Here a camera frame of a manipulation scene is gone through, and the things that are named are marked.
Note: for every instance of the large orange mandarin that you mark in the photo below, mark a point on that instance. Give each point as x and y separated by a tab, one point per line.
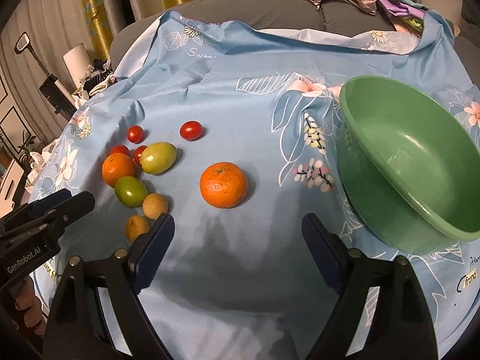
223	185

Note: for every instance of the tan longan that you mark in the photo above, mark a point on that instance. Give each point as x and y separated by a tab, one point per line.
135	226
154	205

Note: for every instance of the clutter pile beside sofa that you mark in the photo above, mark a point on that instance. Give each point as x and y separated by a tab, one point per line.
98	76

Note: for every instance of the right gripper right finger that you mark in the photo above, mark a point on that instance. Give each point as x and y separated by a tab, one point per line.
402	327

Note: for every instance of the person's hand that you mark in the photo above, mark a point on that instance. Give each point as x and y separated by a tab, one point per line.
30	308

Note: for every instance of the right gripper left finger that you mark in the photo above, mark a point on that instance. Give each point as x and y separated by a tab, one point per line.
77	327

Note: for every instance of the small orange mandarin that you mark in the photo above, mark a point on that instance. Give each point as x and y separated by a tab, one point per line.
115	166

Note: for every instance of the blue floral tablecloth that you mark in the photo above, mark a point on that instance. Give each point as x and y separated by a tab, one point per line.
240	283

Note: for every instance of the red cherry tomato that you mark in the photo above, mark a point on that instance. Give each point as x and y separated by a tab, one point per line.
135	134
120	149
191	130
138	153

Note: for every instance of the purple cloth pile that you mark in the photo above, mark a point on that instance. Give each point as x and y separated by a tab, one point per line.
406	15

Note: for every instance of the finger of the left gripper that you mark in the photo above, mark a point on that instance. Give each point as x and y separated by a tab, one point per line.
32	210
65	213

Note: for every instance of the grey sofa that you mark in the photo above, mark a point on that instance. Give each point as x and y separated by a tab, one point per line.
333	17

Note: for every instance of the green plastic bowl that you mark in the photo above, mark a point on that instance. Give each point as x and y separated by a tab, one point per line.
409	169

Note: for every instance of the yellow-green tomato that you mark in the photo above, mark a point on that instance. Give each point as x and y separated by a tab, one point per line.
157	158

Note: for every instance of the green tomato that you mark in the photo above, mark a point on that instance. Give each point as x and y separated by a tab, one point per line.
130	191

